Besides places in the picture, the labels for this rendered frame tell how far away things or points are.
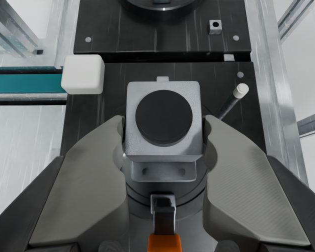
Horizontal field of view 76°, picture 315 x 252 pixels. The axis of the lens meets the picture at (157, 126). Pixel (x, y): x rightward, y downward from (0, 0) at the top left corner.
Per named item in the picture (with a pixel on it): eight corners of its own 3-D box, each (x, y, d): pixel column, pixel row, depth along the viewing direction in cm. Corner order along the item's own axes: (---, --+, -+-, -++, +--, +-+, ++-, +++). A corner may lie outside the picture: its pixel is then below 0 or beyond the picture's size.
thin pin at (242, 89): (216, 126, 22) (250, 93, 14) (209, 126, 22) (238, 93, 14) (216, 119, 22) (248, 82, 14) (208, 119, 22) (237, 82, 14)
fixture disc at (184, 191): (229, 219, 21) (236, 223, 19) (97, 219, 21) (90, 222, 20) (218, 96, 25) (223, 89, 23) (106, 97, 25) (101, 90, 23)
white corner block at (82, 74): (106, 100, 27) (97, 86, 23) (73, 100, 27) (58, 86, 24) (109, 69, 29) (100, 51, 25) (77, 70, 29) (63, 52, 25)
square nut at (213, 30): (220, 34, 27) (222, 29, 27) (208, 34, 28) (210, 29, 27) (219, 25, 28) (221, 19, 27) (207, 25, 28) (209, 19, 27)
